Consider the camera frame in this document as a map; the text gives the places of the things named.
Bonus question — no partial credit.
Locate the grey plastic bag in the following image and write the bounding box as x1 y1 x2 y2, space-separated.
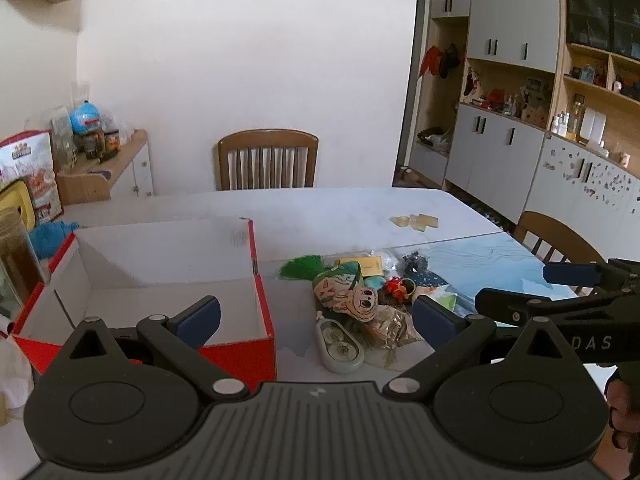
417 127 454 154

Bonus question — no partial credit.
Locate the pale green oval case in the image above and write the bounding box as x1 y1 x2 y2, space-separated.
314 312 366 375

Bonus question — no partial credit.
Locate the green tassel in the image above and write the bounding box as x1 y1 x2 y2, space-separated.
278 254 326 280

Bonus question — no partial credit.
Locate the hanging figure toy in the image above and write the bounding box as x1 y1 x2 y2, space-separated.
462 65 484 101

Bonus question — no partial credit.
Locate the green and white packet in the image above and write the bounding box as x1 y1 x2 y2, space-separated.
429 285 459 312

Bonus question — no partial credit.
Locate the dark glass jar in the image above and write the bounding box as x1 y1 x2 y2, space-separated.
77 132 104 159

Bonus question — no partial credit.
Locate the cartoon plush doll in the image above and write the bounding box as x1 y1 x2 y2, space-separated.
312 261 381 322

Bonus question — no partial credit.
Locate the light blue table mat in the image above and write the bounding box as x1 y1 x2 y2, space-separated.
400 233 582 322

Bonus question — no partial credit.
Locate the white plastic bag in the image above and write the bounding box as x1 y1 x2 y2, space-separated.
0 332 36 427

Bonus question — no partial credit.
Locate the person's right hand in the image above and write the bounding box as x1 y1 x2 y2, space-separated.
604 366 640 453

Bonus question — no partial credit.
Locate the glass jar with brown liquid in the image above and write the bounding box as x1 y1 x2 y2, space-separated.
0 207 49 312

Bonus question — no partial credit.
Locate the red and white cardboard box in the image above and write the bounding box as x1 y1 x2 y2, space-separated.
10 216 278 386

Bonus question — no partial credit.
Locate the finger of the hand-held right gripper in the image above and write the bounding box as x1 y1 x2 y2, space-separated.
474 287 626 332
543 258 640 292

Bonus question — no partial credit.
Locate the wooden chair with curved back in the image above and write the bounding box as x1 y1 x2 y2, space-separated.
513 210 609 296

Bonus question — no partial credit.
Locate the brown crinkled wrapper bag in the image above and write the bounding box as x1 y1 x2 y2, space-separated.
357 304 427 369

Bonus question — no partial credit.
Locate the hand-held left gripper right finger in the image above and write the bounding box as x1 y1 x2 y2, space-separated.
382 296 577 404

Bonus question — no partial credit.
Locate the red jacket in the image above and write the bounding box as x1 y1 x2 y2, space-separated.
418 45 444 80

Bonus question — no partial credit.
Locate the red small toy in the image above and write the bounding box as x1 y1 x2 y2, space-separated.
382 277 416 304

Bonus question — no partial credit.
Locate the wooden slat-back chair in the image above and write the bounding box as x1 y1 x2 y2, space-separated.
215 128 320 192

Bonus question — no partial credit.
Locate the black hanging bag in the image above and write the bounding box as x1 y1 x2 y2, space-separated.
438 42 462 80

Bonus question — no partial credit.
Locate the blue cloth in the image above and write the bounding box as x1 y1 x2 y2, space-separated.
27 220 81 261

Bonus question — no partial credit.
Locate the wooden model house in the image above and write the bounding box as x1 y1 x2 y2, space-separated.
519 77 551 129

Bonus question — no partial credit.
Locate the blue round plush toy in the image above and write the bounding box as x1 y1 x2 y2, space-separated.
68 101 104 136

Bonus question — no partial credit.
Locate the open brown cardboard box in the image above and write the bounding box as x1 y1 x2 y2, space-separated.
56 169 112 205

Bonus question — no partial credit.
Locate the dark blue patterned pouch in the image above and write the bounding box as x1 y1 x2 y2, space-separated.
410 269 449 290

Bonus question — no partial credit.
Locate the yellow box with slot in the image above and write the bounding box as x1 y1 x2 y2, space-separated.
0 180 39 234

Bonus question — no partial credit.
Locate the clear plastic bag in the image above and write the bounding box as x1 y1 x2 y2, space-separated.
49 106 77 172

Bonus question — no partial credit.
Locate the white flat container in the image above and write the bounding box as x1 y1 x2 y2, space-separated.
582 108 607 144

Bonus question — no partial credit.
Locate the red and white snack bag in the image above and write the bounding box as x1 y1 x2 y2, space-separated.
0 130 65 226

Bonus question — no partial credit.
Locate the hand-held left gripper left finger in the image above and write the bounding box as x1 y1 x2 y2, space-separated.
64 296 250 403

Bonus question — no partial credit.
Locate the yellow sponge block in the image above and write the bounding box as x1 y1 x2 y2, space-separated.
332 255 386 279

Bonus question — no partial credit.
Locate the white and wood wall cabinet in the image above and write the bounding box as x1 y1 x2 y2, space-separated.
414 0 640 262

